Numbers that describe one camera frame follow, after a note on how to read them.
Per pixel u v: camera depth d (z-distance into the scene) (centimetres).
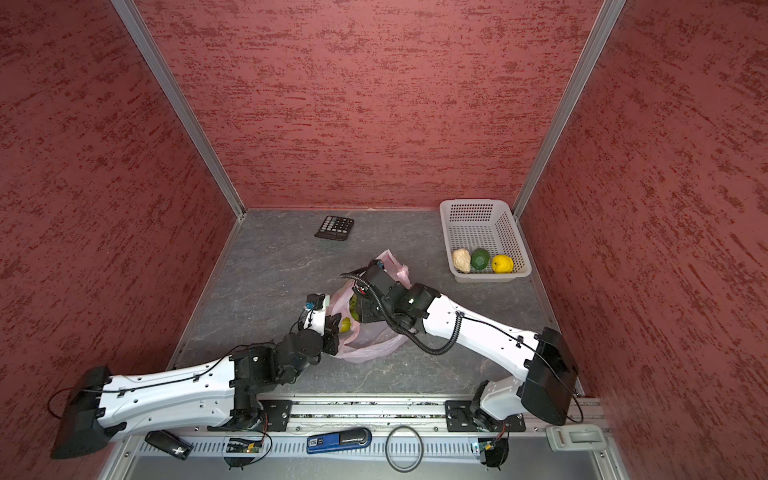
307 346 56
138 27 73
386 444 70
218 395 51
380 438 71
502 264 98
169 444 68
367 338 87
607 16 71
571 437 69
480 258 100
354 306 75
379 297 56
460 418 74
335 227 113
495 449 71
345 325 81
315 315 63
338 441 67
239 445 73
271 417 74
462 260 99
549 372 38
